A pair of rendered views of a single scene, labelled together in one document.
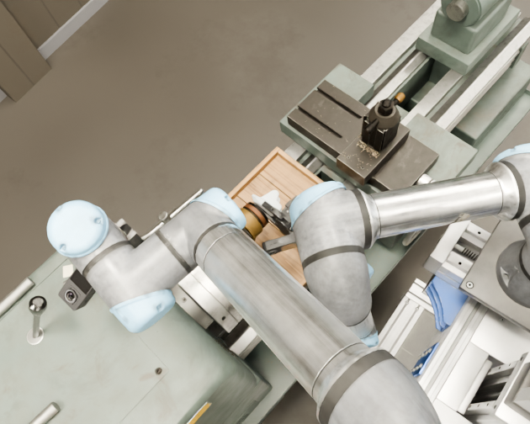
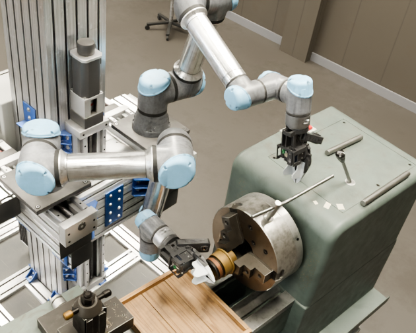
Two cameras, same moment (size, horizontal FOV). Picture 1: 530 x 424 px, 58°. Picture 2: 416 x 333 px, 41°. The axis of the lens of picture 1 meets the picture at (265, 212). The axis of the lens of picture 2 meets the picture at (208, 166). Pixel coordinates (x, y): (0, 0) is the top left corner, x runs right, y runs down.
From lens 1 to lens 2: 1.72 m
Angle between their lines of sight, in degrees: 74
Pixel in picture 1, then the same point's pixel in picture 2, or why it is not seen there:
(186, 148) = not seen: outside the picture
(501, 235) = (50, 199)
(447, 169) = (32, 318)
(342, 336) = (196, 20)
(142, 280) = (269, 75)
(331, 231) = (175, 141)
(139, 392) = not seen: hidden behind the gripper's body
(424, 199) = (115, 154)
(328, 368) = (202, 13)
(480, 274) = (75, 184)
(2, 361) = (365, 175)
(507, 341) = not seen: hidden behind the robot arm
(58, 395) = (327, 158)
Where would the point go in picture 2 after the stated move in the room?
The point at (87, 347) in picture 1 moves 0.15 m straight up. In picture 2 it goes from (317, 172) to (327, 138)
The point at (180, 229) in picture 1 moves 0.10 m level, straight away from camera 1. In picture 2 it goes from (253, 83) to (274, 100)
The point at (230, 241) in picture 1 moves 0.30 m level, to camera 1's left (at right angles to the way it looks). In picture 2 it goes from (231, 66) to (325, 69)
